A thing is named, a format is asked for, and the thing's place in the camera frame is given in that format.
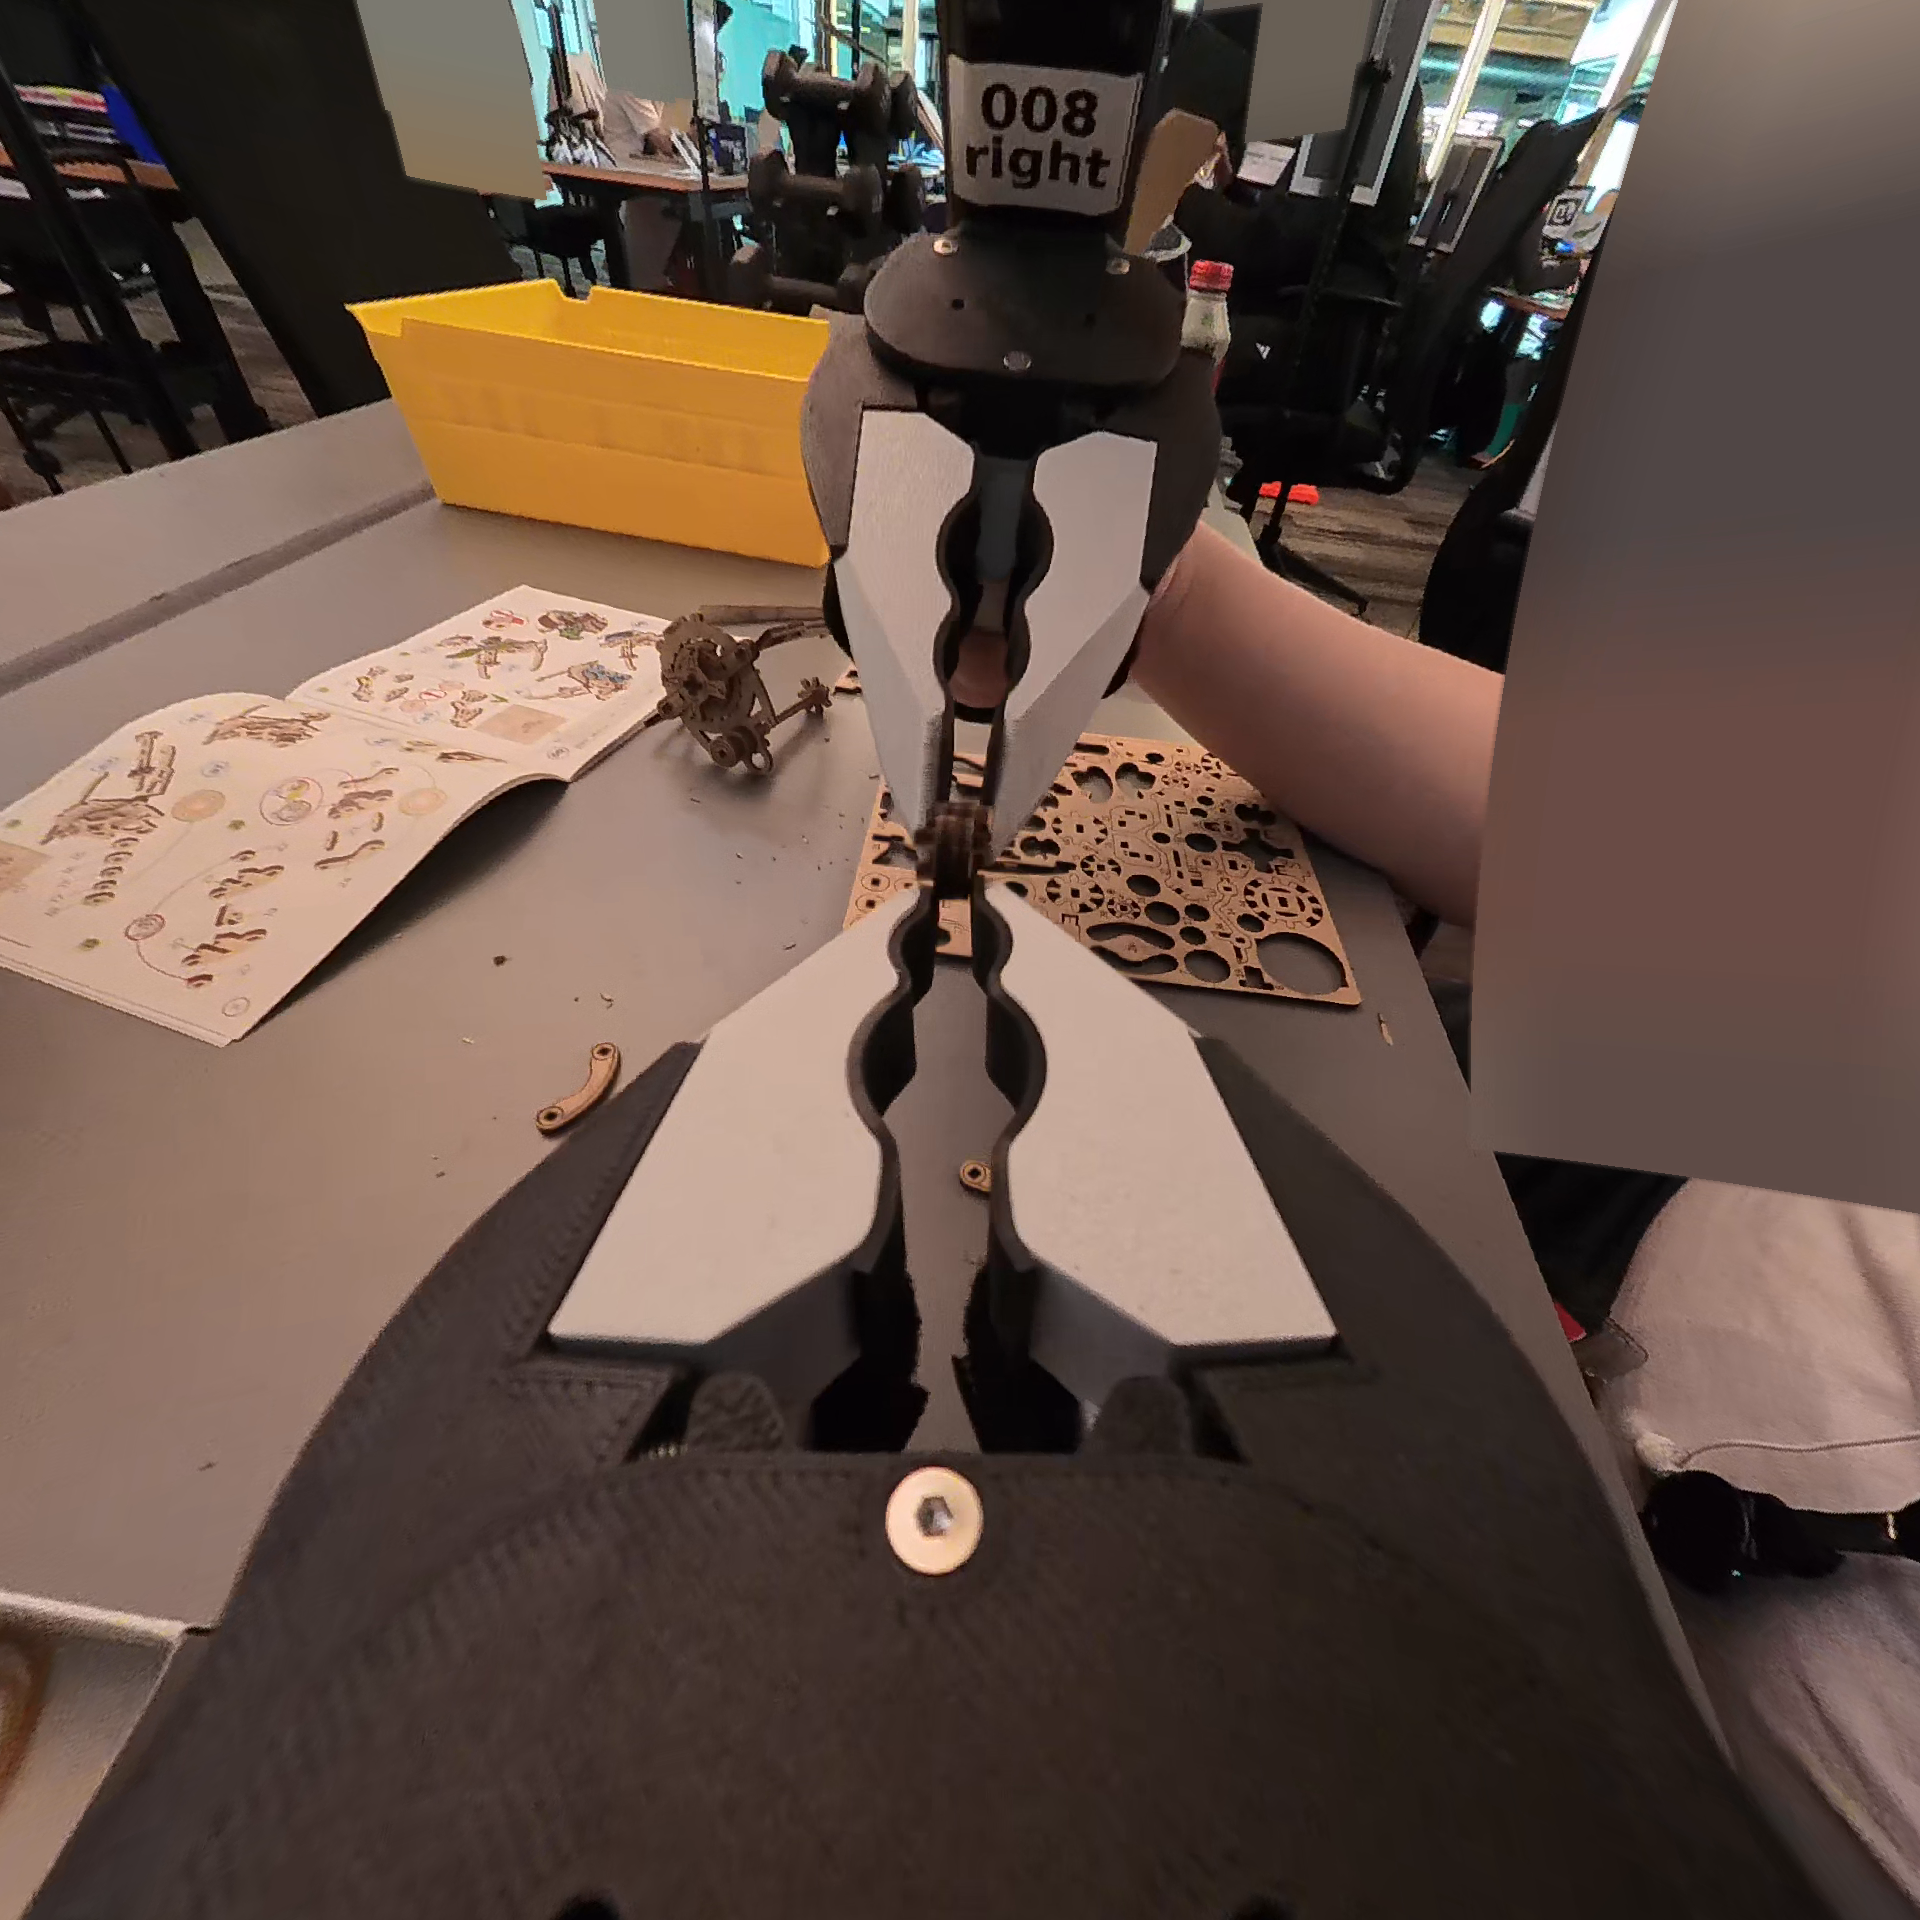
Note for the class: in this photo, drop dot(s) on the person's white pants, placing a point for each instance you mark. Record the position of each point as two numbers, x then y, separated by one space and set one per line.
1785 1349

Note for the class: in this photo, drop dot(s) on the punched wooden part sheet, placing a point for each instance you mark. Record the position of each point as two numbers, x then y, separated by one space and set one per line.
1201 886

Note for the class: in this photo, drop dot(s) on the curved wooden link piece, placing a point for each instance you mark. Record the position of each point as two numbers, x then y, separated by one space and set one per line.
578 1092

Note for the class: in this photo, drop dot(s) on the yellow plastic bin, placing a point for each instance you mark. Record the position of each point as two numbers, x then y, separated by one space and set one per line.
599 422

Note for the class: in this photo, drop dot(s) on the person's black shirt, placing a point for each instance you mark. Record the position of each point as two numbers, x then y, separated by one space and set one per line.
1575 1244

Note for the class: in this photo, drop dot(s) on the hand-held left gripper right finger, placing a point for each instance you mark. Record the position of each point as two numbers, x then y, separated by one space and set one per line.
1154 1185

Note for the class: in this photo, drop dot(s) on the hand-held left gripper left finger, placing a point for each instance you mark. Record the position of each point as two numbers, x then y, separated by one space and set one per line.
734 1172

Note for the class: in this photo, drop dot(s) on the background desk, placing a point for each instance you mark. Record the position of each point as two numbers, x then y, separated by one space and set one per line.
644 183

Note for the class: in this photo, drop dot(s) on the brown rubber band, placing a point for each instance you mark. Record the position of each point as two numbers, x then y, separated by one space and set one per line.
20 1725

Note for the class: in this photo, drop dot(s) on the small dark wooden model part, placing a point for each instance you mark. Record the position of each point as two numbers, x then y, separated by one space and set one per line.
954 848

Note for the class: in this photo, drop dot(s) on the black office chair red accents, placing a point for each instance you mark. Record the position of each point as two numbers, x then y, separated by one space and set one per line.
1348 376

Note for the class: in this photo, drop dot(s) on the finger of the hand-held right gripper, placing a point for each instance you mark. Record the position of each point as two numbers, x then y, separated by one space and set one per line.
892 599
1096 587

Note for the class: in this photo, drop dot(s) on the open instruction booklet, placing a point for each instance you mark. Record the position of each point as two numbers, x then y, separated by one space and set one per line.
271 839

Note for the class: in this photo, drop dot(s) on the black dumbbell rack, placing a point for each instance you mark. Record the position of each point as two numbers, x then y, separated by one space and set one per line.
818 182

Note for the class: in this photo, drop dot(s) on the tan flat panel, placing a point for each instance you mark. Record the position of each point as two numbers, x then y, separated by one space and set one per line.
1177 172

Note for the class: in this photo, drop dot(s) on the person's right hand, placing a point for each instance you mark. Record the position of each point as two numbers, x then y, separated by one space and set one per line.
986 668

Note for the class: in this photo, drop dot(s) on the juice bottle with red cap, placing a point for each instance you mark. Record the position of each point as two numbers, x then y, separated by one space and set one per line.
1207 307

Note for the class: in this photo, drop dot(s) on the dark wooden gear model assembly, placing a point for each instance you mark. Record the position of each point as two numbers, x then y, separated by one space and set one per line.
715 692

